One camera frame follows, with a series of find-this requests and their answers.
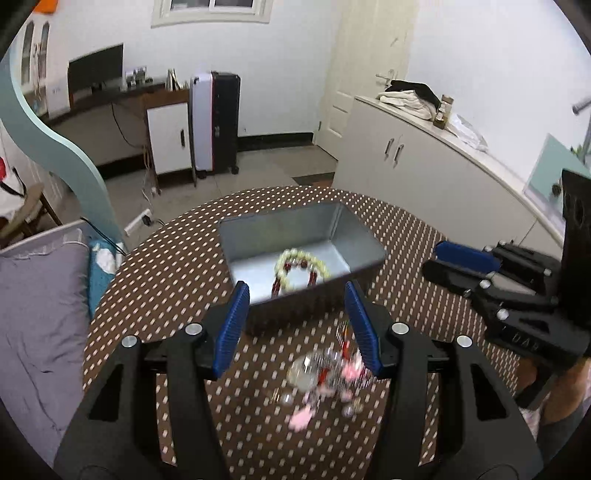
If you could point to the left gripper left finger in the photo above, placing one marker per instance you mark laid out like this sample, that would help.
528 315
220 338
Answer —
113 433

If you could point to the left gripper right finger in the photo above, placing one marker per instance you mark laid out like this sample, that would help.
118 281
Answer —
481 432

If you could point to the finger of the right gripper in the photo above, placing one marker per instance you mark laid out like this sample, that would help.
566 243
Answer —
452 276
522 265

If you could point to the pink white bear keychain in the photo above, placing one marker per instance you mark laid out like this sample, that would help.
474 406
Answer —
302 417

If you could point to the person's right hand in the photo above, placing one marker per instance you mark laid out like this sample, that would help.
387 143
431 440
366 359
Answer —
567 393

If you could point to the teal glass panel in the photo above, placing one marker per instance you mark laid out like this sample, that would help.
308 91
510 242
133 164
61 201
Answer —
544 186

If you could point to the clear plastic bag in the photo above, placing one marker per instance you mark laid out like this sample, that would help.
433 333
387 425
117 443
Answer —
467 133

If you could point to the white sideboard cabinet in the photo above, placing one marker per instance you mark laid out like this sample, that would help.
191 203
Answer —
467 195

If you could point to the small glass bottle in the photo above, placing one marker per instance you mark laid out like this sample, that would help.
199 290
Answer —
443 112

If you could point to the grey metal storage box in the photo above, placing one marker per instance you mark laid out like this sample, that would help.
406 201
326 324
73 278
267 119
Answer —
296 261

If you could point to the white cloth pile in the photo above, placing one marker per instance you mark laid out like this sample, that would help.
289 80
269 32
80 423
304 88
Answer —
409 102

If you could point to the brown polka dot tablecloth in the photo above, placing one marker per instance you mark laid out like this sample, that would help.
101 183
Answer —
178 273

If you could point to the pale green jade pendant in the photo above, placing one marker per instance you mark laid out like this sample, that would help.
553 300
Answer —
304 373

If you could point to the black bag on sideboard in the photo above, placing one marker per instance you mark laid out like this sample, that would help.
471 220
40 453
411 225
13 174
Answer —
422 90

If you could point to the white power strip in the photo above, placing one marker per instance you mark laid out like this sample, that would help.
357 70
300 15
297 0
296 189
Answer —
145 218

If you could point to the wooden chair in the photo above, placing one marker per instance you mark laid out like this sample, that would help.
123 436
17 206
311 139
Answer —
26 220

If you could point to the cream interior door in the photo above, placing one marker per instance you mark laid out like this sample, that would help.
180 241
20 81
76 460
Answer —
371 50

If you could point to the red shopping bag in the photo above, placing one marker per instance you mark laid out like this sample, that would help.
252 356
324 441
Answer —
4 170

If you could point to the black white tower heater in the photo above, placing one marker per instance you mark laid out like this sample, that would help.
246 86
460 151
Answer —
213 123

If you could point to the white brown small cabinet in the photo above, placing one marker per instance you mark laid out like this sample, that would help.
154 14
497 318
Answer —
167 121

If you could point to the dark wooden desk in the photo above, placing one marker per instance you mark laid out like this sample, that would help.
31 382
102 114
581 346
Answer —
102 98

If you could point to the black computer monitor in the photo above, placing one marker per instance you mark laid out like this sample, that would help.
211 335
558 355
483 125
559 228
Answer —
95 69

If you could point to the window with red decorations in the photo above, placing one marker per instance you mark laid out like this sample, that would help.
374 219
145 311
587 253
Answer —
173 12

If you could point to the white glass-door cupboard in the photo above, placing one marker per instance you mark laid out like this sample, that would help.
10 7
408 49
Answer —
32 62

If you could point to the orange box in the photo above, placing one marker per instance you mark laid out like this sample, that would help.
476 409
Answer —
46 7

